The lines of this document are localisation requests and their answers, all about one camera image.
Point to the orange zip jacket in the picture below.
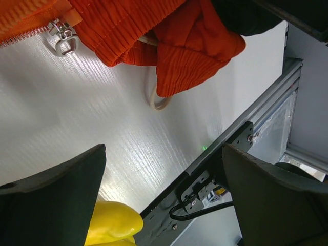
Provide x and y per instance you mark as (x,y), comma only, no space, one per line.
(24,19)

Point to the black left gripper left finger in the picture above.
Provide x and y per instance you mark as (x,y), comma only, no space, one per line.
(55,206)

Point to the black cloth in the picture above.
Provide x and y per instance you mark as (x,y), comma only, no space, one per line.
(248,18)

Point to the orange drawstring shorts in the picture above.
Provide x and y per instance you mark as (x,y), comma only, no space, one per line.
(186,41)

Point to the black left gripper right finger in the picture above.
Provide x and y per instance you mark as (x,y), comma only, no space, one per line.
(275,204)

